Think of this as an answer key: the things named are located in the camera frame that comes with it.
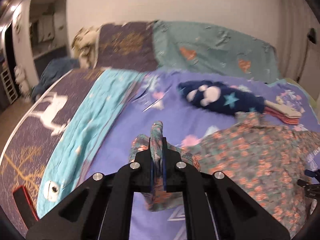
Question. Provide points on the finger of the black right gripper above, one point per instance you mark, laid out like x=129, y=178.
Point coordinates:
x=311, y=190
x=313, y=174

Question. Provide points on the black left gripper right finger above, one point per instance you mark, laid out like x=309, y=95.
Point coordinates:
x=216, y=207

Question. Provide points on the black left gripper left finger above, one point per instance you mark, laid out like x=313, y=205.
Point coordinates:
x=101, y=207

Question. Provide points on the green floral garment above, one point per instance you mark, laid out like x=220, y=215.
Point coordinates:
x=265, y=160

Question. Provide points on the cream crumpled clothes pile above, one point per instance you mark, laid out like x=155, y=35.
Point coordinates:
x=84, y=46

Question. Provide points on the beige folded cloth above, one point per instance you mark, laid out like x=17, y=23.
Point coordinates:
x=279, y=110

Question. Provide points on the red black phone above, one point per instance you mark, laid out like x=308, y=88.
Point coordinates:
x=25, y=206

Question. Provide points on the turquoise quilted blanket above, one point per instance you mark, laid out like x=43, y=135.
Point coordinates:
x=74, y=153

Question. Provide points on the red folded cloth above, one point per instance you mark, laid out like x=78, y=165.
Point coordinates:
x=282, y=117

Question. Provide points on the dark purple deer bedcover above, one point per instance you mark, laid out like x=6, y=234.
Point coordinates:
x=30, y=145

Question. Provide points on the navy star paw blanket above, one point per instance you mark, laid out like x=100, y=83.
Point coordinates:
x=220, y=98

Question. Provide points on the purple triangle pattern bedsheet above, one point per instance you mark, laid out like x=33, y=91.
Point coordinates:
x=159, y=101

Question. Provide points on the white plush toy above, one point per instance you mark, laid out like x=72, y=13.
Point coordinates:
x=22, y=82

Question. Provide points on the dark blue blanket heap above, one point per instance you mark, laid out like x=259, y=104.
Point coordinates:
x=54, y=70

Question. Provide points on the beige curtain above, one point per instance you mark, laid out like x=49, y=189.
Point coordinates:
x=292, y=42

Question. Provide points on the dark purple tree pillow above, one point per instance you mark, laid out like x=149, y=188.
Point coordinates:
x=127, y=46

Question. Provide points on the teal heart pattern pillow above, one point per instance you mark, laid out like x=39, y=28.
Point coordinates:
x=207, y=48

